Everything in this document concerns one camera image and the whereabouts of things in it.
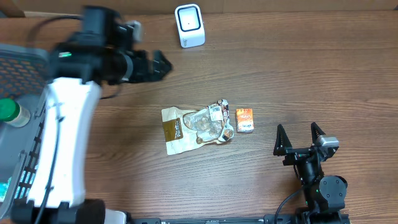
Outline white barcode scanner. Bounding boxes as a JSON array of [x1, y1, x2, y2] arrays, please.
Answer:
[[175, 4, 206, 49]]

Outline small orange white box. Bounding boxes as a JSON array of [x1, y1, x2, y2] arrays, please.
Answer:
[[236, 108, 254, 133]]

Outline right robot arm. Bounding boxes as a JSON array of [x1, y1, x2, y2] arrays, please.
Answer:
[[272, 122, 350, 224]]

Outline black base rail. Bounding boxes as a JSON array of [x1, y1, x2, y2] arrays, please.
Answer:
[[128, 214, 351, 224]]

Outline green capped bottle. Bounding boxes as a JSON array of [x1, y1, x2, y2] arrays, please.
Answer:
[[0, 98, 30, 128]]

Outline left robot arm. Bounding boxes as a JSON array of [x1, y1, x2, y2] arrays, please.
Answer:
[[11, 6, 172, 223]]

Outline grey plastic mesh basket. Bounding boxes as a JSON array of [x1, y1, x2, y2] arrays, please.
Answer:
[[1, 44, 47, 220]]

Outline teal snack packet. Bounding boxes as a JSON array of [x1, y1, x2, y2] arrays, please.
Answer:
[[0, 177, 12, 203]]

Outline beige brown snack pouch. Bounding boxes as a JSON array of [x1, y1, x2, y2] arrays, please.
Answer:
[[161, 99, 234, 156]]

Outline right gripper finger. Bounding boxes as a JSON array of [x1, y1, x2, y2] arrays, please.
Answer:
[[273, 124, 293, 156], [311, 122, 325, 145]]

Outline cardboard strip at table edge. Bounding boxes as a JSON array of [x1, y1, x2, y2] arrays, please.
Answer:
[[1, 0, 397, 17]]

